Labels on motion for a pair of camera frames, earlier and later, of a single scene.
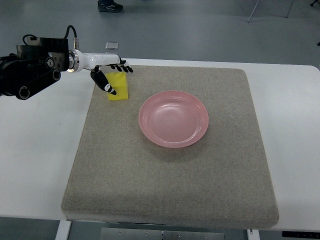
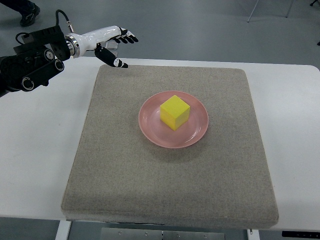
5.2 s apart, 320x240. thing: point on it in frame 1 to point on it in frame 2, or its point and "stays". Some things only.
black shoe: x=109 y=6 to x=29 y=11
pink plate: x=173 y=119 stays
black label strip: x=296 y=234 stays
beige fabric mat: x=184 y=151 stays
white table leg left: x=63 y=230 stays
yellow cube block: x=118 y=81 to x=174 y=112
